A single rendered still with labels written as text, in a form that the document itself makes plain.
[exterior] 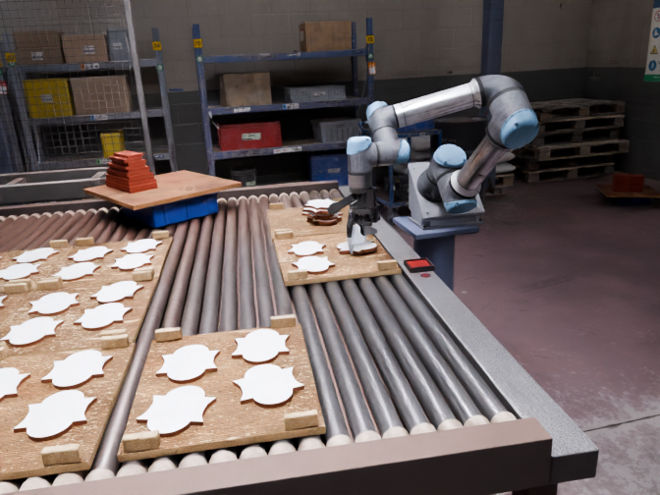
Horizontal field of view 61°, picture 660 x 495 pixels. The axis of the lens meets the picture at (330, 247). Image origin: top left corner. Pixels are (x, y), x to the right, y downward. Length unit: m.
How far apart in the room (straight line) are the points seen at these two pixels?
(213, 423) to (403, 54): 6.39
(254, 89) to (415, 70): 2.12
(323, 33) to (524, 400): 5.37
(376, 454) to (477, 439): 0.17
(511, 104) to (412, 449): 1.16
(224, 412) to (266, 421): 0.09
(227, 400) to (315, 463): 0.26
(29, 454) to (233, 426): 0.34
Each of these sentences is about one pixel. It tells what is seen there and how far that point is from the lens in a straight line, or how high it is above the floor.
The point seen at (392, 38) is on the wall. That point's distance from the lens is 7.11.
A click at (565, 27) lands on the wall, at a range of 8.21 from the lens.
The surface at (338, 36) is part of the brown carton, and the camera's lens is 6.23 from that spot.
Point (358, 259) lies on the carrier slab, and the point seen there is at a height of 0.94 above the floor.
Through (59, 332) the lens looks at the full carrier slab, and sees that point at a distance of 1.53.
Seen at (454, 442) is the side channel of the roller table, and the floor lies 0.95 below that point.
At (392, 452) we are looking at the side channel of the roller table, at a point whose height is 0.95.
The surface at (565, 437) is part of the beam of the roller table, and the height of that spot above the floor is 0.91.
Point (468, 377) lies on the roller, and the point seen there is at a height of 0.92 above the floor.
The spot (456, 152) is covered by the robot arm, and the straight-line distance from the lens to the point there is 2.16.
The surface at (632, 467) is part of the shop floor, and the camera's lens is 2.58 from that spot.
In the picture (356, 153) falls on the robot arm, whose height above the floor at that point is 1.26.
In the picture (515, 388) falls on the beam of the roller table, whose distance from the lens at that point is 1.18.
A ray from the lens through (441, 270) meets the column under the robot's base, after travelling 2.35.
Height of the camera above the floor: 1.54
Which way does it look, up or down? 19 degrees down
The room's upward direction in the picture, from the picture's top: 3 degrees counter-clockwise
